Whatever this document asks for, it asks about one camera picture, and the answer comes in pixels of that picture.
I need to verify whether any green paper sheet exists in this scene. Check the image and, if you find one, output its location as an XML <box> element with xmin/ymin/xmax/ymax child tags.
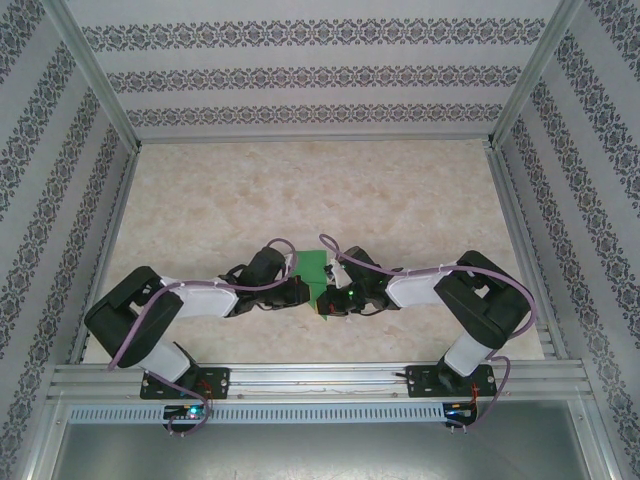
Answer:
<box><xmin>292</xmin><ymin>248</ymin><xmax>335</xmax><ymax>322</ymax></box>

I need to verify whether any sheet metal tray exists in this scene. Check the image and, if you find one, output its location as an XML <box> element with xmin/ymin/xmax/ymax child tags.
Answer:
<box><xmin>49</xmin><ymin>422</ymin><xmax>594</xmax><ymax>480</ymax></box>

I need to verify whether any aluminium frame leg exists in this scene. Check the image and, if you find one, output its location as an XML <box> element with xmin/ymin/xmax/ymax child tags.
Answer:
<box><xmin>569</xmin><ymin>397</ymin><xmax>624</xmax><ymax>480</ymax></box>
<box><xmin>17</xmin><ymin>394</ymin><xmax>69</xmax><ymax>480</ymax></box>

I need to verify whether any aluminium table side rail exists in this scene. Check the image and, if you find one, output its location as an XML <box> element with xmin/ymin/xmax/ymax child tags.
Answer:
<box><xmin>69</xmin><ymin>144</ymin><xmax>144</xmax><ymax>365</ymax></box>
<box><xmin>487</xmin><ymin>144</ymin><xmax>570</xmax><ymax>362</ymax></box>

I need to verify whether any right controller circuit board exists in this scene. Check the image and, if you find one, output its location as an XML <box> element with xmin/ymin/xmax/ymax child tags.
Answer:
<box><xmin>443</xmin><ymin>402</ymin><xmax>479</xmax><ymax>420</ymax></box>

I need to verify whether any grey slotted cable duct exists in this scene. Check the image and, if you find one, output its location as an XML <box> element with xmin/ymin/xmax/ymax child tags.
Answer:
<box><xmin>67</xmin><ymin>403</ymin><xmax>481</xmax><ymax>425</ymax></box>

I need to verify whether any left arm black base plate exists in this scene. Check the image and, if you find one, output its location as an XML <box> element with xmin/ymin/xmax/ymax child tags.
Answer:
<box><xmin>139</xmin><ymin>367</ymin><xmax>232</xmax><ymax>401</ymax></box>

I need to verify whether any aluminium frame post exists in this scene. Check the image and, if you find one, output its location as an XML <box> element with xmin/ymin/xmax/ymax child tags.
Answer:
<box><xmin>42</xmin><ymin>0</ymin><xmax>144</xmax><ymax>154</ymax></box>
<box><xmin>488</xmin><ymin>0</ymin><xmax>587</xmax><ymax>151</ymax></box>

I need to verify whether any aluminium mounting rail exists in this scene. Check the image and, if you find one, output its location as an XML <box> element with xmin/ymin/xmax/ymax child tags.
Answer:
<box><xmin>47</xmin><ymin>360</ymin><xmax>594</xmax><ymax>404</ymax></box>

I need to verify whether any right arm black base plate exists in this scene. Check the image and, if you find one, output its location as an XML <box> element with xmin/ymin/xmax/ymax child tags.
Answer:
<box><xmin>407</xmin><ymin>364</ymin><xmax>496</xmax><ymax>400</ymax></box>

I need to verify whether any left controller circuit board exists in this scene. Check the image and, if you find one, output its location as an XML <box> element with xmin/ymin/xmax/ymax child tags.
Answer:
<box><xmin>163</xmin><ymin>403</ymin><xmax>209</xmax><ymax>421</ymax></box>

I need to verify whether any controller circuit board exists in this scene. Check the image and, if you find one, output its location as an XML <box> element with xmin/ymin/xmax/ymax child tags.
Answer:
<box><xmin>163</xmin><ymin>403</ymin><xmax>209</xmax><ymax>421</ymax></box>
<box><xmin>443</xmin><ymin>402</ymin><xmax>479</xmax><ymax>420</ymax></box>

